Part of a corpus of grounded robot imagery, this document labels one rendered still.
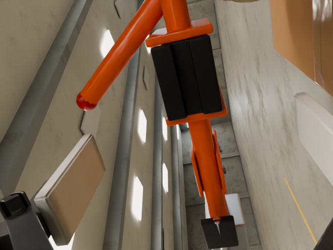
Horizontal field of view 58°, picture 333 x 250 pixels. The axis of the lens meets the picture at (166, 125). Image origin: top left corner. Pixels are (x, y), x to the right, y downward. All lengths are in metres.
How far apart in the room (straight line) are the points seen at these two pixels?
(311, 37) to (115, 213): 7.21
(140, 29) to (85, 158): 0.15
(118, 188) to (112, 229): 1.09
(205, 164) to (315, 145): 0.16
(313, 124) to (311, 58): 0.20
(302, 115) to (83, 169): 0.13
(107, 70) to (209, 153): 0.13
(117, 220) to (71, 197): 7.15
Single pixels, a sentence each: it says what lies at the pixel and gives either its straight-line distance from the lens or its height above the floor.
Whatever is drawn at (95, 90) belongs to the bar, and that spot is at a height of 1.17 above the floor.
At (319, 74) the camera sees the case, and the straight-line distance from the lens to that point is 0.35.
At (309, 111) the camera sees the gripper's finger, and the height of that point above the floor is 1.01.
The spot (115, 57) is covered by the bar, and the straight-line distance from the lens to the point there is 0.31.
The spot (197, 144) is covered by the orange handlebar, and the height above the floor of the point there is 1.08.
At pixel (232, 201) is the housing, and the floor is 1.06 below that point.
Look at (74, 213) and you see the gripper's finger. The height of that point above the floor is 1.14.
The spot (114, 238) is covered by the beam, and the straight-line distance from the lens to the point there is 7.14.
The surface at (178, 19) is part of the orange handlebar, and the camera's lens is 0.28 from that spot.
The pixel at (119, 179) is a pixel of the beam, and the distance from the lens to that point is 7.95.
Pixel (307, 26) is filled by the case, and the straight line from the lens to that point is 0.36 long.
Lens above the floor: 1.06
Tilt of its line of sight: 10 degrees up
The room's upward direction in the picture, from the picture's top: 101 degrees counter-clockwise
